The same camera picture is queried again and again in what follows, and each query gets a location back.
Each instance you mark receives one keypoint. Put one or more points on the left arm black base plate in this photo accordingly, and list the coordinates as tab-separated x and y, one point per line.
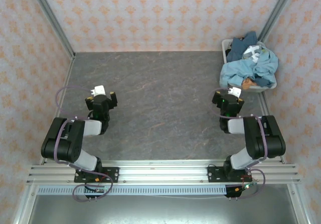
113	175

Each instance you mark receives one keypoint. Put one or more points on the aluminium table edge rail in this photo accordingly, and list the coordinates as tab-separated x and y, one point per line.
265	108
67	79

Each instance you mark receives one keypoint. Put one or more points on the metal lower panel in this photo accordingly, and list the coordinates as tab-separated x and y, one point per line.
160	211

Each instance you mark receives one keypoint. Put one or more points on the aluminium mounting rail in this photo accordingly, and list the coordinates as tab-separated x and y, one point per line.
163	170

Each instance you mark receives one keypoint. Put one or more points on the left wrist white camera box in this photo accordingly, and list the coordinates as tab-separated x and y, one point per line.
98	90

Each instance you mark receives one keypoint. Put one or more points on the white plastic laundry basket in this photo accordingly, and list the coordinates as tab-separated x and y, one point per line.
260	89

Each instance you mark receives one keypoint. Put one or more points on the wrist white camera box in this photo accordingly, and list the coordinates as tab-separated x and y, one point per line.
98	90
234	91

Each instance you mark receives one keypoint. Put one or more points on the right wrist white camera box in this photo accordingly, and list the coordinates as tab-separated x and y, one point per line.
234	91

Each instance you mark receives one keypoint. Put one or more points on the aluminium lower frame rail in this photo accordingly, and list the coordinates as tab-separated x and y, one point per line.
298	204
23	206

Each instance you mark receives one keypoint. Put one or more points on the orange cloth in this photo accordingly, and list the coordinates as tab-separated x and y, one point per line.
247	83

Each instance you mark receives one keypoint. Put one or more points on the light blue printed t-shirt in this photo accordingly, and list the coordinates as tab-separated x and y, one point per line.
238	68

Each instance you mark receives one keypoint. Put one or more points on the black garment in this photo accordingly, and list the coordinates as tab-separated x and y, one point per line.
227	52

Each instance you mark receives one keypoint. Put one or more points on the aluminium frame post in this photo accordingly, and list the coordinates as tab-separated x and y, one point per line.
276	10
51	20

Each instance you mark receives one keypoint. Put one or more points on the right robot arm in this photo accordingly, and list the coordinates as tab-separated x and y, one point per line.
255	138

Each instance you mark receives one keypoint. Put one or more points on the dark blue clothes pile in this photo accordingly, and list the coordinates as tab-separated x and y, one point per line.
238	48

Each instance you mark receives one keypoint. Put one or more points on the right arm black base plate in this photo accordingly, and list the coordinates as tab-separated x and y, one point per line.
214	175

